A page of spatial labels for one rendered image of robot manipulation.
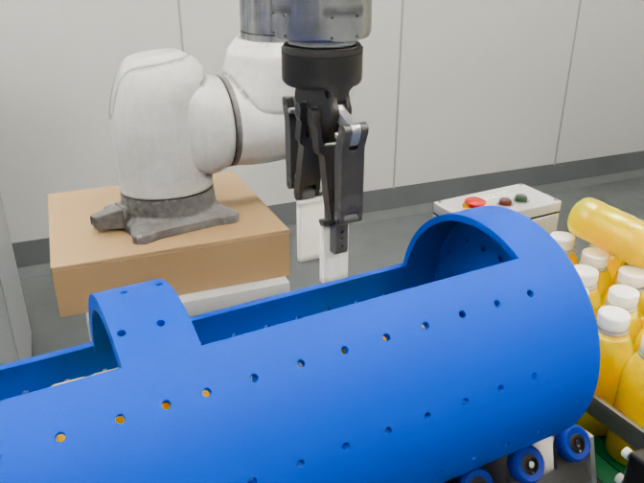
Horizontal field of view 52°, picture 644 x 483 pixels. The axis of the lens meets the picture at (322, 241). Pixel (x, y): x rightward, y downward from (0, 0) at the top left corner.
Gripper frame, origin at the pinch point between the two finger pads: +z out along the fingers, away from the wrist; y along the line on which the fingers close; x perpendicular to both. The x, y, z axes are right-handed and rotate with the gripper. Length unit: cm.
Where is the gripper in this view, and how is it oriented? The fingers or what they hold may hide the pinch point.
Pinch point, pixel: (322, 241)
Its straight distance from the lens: 69.4
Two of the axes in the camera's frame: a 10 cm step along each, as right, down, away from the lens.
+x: 8.9, -2.0, 4.2
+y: 4.6, 3.8, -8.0
